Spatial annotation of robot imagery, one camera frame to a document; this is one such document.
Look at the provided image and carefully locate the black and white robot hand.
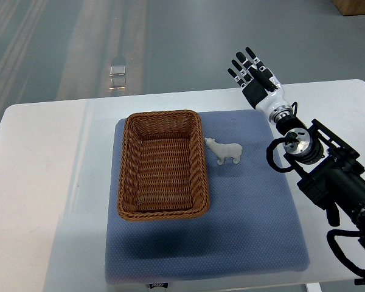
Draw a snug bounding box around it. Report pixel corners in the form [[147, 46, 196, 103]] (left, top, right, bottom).
[[228, 47, 294, 124]]

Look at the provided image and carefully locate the white bear figurine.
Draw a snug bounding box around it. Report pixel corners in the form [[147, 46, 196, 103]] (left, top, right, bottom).
[[204, 137, 243, 165]]

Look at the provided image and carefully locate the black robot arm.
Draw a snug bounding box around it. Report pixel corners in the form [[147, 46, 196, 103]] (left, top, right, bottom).
[[266, 103, 365, 285]]

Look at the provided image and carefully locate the brown wicker basket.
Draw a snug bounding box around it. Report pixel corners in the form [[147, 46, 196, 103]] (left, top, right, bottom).
[[117, 109, 210, 221]]

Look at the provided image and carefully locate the wooden box corner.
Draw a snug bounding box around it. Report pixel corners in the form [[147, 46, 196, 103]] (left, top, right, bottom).
[[332, 0, 365, 16]]

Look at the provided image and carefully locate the blue fabric cushion mat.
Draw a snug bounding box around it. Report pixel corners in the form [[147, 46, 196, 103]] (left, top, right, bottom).
[[105, 110, 310, 284]]

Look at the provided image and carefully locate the metal floor socket plate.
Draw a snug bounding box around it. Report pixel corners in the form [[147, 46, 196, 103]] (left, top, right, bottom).
[[109, 64, 126, 77]]

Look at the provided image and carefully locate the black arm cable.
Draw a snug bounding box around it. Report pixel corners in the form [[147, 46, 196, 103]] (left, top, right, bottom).
[[326, 229, 365, 279]]

